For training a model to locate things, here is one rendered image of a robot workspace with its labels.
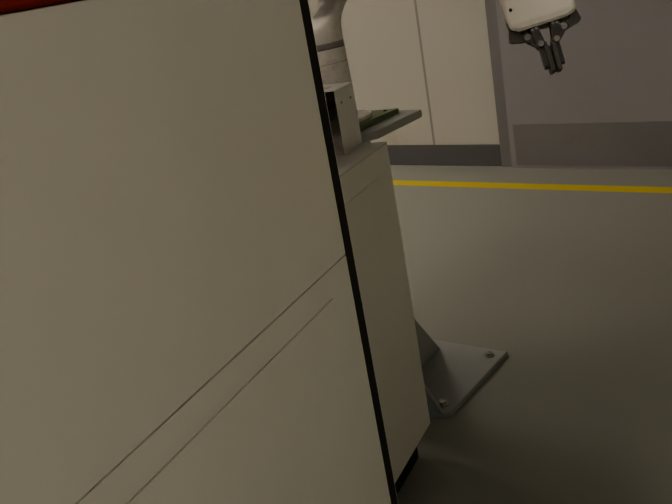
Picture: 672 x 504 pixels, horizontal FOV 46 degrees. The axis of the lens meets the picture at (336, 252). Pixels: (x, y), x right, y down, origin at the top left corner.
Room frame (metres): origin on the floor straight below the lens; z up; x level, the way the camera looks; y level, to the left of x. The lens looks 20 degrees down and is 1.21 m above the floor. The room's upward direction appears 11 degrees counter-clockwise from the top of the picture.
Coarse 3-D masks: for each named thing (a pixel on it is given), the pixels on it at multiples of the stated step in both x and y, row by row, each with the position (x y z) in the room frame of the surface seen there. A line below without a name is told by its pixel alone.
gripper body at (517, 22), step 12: (504, 0) 1.20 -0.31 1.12; (516, 0) 1.20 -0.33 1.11; (528, 0) 1.19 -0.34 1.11; (540, 0) 1.19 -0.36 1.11; (552, 0) 1.18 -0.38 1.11; (564, 0) 1.18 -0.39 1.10; (504, 12) 1.21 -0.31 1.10; (516, 12) 1.19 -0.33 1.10; (528, 12) 1.19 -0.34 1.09; (540, 12) 1.18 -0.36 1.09; (552, 12) 1.18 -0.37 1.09; (564, 12) 1.18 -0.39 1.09; (516, 24) 1.19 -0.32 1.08; (528, 24) 1.19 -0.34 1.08; (540, 24) 1.19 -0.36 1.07
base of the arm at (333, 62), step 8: (336, 48) 1.97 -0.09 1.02; (344, 48) 2.00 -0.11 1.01; (320, 56) 1.96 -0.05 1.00; (328, 56) 1.96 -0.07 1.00; (336, 56) 1.97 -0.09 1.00; (344, 56) 1.99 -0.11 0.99; (320, 64) 1.96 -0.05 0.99; (328, 64) 1.96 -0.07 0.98; (336, 64) 1.96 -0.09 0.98; (344, 64) 1.98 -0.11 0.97; (328, 72) 1.96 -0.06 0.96; (336, 72) 1.96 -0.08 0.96; (344, 72) 1.97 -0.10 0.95; (328, 80) 1.95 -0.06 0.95; (336, 80) 1.96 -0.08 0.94; (344, 80) 1.97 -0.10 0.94; (360, 112) 2.03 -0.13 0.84; (368, 112) 2.00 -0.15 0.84; (360, 120) 1.94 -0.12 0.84
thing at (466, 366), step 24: (384, 120) 1.97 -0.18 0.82; (408, 120) 1.98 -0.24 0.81; (432, 360) 2.17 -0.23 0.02; (456, 360) 2.15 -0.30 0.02; (480, 360) 2.12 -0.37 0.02; (432, 384) 2.03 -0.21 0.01; (456, 384) 2.01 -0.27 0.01; (480, 384) 2.00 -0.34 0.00; (432, 408) 1.89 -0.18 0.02; (456, 408) 1.89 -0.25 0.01
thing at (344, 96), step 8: (328, 88) 1.75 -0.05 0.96; (336, 88) 1.71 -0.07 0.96; (344, 88) 1.73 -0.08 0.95; (352, 88) 1.76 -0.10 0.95; (336, 96) 1.69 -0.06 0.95; (344, 96) 1.72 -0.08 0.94; (352, 96) 1.75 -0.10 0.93; (336, 104) 1.68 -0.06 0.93; (344, 104) 1.71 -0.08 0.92; (352, 104) 1.75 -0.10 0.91; (344, 112) 1.71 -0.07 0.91; (352, 112) 1.74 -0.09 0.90; (344, 120) 1.70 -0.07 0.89; (352, 120) 1.74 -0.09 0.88; (344, 128) 1.70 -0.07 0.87; (352, 128) 1.73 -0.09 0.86; (344, 136) 1.69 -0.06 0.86; (352, 136) 1.73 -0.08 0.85; (360, 136) 1.76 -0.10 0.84; (344, 144) 1.69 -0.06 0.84; (352, 144) 1.72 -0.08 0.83; (344, 152) 1.68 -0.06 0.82
